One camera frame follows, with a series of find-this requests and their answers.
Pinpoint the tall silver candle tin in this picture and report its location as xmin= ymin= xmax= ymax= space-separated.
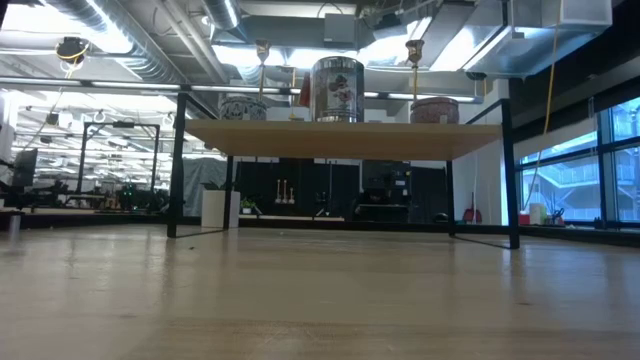
xmin=298 ymin=55 xmax=366 ymax=124

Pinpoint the blue floral candle tin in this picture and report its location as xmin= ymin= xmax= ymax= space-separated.
xmin=219 ymin=95 xmax=268 ymax=121

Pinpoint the pink floral candle tin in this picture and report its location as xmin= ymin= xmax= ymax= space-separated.
xmin=409 ymin=96 xmax=460 ymax=125

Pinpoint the wooden shelf with black legs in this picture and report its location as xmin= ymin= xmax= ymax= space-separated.
xmin=167 ymin=92 xmax=521 ymax=250

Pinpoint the black curtain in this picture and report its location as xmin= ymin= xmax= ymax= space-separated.
xmin=234 ymin=158 xmax=361 ymax=221

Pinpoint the black equipment rack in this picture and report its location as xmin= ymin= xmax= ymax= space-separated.
xmin=359 ymin=159 xmax=414 ymax=224

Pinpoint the white pot with green plant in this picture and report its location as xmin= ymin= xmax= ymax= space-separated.
xmin=201 ymin=180 xmax=241 ymax=230

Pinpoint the grey fabric cover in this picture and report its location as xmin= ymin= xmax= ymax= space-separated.
xmin=182 ymin=157 xmax=229 ymax=216

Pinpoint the gold candlestick holder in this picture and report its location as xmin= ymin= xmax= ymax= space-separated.
xmin=255 ymin=38 xmax=272 ymax=99
xmin=405 ymin=38 xmax=426 ymax=100

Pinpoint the red dustpan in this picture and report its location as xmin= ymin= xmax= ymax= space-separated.
xmin=462 ymin=192 xmax=484 ymax=225

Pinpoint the long tube light strip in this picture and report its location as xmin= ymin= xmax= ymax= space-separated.
xmin=0 ymin=77 xmax=485 ymax=105

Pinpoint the black computer monitor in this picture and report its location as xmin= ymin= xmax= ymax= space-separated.
xmin=12 ymin=148 xmax=39 ymax=189

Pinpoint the black background workstation frame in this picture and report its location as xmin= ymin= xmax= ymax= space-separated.
xmin=74 ymin=121 xmax=161 ymax=196

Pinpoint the yellow hanging cable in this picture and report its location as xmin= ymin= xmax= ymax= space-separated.
xmin=522 ymin=0 xmax=564 ymax=211

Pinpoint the black yellow cable reel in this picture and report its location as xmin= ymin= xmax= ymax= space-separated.
xmin=54 ymin=35 xmax=91 ymax=66

